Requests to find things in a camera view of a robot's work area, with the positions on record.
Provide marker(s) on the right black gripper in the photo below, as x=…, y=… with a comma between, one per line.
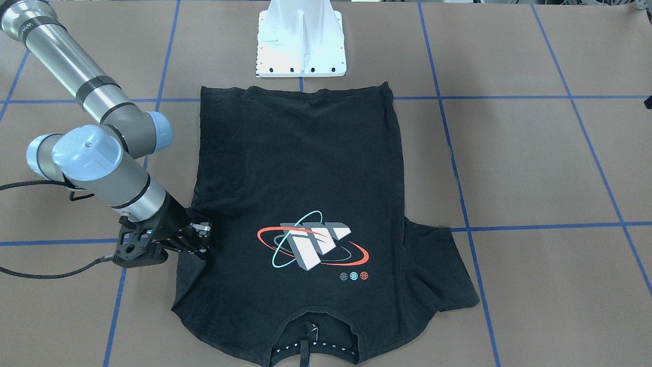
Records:
x=172, y=217

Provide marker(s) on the black graphic t-shirt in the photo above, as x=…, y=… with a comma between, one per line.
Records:
x=310, y=250

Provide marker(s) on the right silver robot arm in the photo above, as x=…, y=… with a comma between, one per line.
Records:
x=102, y=157

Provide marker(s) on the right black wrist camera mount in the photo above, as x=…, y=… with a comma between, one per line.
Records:
x=136, y=245

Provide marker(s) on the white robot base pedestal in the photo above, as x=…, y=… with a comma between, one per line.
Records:
x=300, y=39

